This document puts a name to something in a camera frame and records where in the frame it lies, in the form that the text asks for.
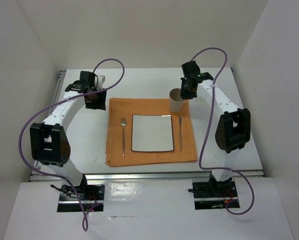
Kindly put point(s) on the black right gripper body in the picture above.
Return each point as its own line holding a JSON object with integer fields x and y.
{"x": 190, "y": 89}

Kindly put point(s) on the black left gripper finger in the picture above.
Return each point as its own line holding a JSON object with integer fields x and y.
{"x": 101, "y": 96}
{"x": 98, "y": 104}

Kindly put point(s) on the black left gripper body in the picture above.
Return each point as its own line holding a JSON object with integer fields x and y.
{"x": 94, "y": 96}

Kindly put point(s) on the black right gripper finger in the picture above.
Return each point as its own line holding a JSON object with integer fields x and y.
{"x": 192, "y": 94}
{"x": 184, "y": 93}

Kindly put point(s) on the beige paper cup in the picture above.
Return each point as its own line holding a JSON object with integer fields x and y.
{"x": 175, "y": 100}

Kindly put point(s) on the silver knife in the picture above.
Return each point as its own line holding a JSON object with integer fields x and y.
{"x": 180, "y": 133}

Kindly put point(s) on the silver spoon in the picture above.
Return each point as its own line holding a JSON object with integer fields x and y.
{"x": 123, "y": 124}

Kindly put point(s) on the white square plate black rim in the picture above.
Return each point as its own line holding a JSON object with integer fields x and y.
{"x": 152, "y": 133}

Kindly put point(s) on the orange cloth placemat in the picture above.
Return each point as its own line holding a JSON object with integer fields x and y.
{"x": 126, "y": 108}

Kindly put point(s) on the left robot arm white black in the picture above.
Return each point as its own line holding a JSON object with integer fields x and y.
{"x": 48, "y": 139}

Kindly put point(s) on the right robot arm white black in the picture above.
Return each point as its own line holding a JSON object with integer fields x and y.
{"x": 233, "y": 129}

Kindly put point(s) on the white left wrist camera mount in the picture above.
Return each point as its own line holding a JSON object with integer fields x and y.
{"x": 99, "y": 81}

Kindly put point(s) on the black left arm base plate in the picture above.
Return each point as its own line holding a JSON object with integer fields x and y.
{"x": 92, "y": 201}

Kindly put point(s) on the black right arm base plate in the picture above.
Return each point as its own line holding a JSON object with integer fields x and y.
{"x": 205, "y": 199}

